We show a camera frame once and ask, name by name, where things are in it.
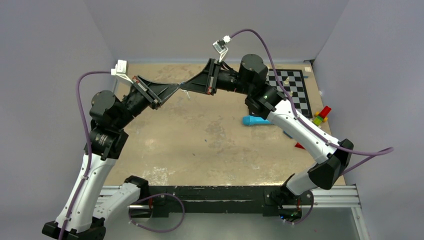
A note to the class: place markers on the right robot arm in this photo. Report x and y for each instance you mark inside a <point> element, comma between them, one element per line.
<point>331,155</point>

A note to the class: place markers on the aluminium frame rail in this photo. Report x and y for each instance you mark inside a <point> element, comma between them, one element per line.
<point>342,196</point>

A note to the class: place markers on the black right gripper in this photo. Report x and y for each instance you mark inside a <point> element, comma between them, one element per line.
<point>205,82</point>

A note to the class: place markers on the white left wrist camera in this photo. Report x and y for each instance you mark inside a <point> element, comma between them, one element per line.
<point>120,72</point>

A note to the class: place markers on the red green toy block stack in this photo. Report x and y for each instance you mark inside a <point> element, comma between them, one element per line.
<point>321,116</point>

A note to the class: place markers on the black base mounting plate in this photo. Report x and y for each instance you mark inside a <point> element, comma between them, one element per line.
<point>266,200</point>

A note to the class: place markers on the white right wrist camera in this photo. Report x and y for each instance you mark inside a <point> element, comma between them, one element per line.
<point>221,48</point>

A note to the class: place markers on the light blue plastic cylinder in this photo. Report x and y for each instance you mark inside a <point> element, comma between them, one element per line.
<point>250,120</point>

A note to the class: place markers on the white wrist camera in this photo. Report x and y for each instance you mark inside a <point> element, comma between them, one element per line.
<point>221,48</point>
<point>120,72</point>

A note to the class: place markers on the red triangular block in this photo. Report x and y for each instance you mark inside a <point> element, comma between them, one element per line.
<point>298,145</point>

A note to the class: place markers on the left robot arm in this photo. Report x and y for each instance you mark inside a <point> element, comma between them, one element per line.
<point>82,217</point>

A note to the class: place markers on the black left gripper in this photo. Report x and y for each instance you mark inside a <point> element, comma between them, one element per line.
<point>163,90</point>

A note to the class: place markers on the black white chessboard mat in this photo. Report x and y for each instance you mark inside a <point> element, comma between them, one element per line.
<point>297,89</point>

